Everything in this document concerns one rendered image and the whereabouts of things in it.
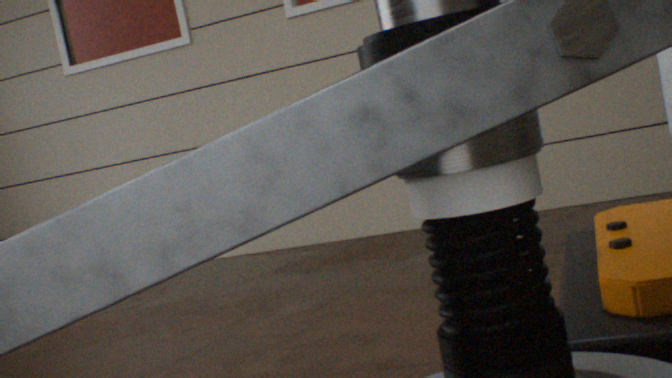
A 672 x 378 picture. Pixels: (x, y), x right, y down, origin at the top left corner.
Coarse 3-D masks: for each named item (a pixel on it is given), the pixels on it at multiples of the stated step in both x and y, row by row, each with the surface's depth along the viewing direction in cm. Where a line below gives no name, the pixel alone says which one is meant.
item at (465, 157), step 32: (384, 0) 41; (416, 0) 40; (448, 0) 39; (480, 0) 40; (384, 32) 40; (416, 32) 38; (512, 128) 39; (448, 160) 39; (480, 160) 39; (512, 160) 40
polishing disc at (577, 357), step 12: (576, 360) 51; (588, 360) 51; (600, 360) 51; (612, 360) 50; (624, 360) 50; (636, 360) 49; (648, 360) 49; (576, 372) 49; (588, 372) 49; (600, 372) 49; (612, 372) 48; (624, 372) 48; (636, 372) 47; (648, 372) 47; (660, 372) 47
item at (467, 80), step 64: (512, 0) 36; (576, 0) 35; (640, 0) 36; (384, 64) 37; (448, 64) 37; (512, 64) 37; (576, 64) 36; (256, 128) 37; (320, 128) 37; (384, 128) 37; (448, 128) 37; (128, 192) 38; (192, 192) 38; (256, 192) 38; (320, 192) 38; (0, 256) 39; (64, 256) 39; (128, 256) 38; (192, 256) 38; (0, 320) 39; (64, 320) 39
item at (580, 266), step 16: (576, 240) 132; (592, 240) 129; (576, 256) 121; (592, 256) 119; (576, 272) 111; (592, 272) 110; (576, 288) 103; (592, 288) 102; (560, 304) 98; (576, 304) 96; (592, 304) 95; (576, 320) 90; (592, 320) 89; (608, 320) 88; (624, 320) 87; (640, 320) 86; (656, 320) 85; (576, 336) 85; (592, 336) 84; (608, 336) 83; (624, 336) 82; (640, 336) 81; (656, 336) 81; (608, 352) 82; (624, 352) 82; (640, 352) 81; (656, 352) 81
